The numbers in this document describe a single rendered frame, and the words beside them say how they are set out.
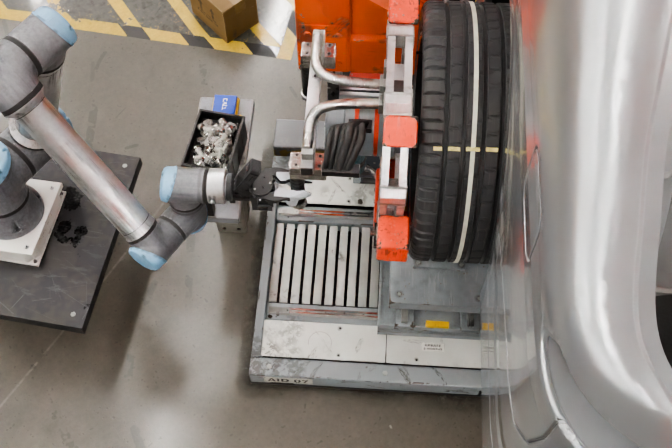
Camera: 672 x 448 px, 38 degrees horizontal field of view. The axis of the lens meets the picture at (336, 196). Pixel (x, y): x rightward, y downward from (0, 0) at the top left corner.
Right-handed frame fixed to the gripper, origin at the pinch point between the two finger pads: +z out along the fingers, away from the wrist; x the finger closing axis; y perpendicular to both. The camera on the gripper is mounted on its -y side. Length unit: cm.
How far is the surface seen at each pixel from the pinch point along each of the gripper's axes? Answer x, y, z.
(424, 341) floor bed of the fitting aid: 9, 75, 35
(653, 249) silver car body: 58, -83, 57
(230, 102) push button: -50, 35, -28
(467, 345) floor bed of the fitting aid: 9, 75, 48
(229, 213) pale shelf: -12.3, 37.9, -24.6
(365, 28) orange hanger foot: -62, 12, 12
